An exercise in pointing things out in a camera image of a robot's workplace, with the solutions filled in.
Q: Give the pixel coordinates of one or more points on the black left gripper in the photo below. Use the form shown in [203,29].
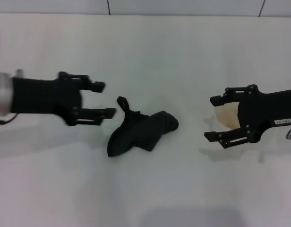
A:
[41,97]

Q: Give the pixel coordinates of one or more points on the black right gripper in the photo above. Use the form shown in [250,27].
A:
[261,111]

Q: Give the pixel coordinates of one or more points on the white paper cup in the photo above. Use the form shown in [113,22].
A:
[228,116]

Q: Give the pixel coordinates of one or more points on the dark blue rag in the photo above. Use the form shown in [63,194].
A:
[140,132]

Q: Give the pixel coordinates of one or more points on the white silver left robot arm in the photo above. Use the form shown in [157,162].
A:
[2,94]

